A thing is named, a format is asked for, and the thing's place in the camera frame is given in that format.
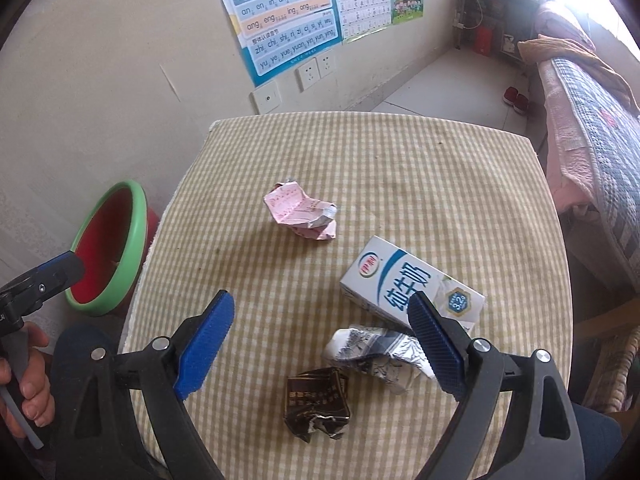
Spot black-white paper cup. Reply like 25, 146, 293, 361
321, 325, 435, 394

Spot white blue milk carton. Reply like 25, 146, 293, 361
340, 236, 486, 332

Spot brown snack wrapper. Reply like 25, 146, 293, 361
283, 367, 352, 443

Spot pink paper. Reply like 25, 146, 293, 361
262, 181, 337, 240

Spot person's left hand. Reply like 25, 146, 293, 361
1, 322, 55, 439

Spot red bin with green rim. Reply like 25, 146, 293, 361
65, 180, 160, 316

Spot beige checkered tablecloth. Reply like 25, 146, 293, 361
122, 112, 573, 479

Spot wooden chair with cushion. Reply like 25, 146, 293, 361
574, 297, 639, 415

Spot pink bed sheet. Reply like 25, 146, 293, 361
534, 1, 596, 214

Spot red slippers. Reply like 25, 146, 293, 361
502, 87, 530, 116

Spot blue patterned quilt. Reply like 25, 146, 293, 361
551, 58, 639, 288

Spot tan blanket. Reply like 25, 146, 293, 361
516, 35, 639, 117

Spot red box on shelf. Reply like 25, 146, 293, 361
473, 25, 494, 56

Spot dark wooden shelf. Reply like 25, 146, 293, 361
452, 0, 539, 64

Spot white wall socket plate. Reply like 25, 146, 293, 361
250, 80, 282, 115

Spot white double wall socket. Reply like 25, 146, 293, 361
296, 58, 321, 92

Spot white single wall socket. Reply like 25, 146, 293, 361
317, 50, 336, 78

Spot blue pinyin wall poster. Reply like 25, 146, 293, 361
222, 0, 343, 87

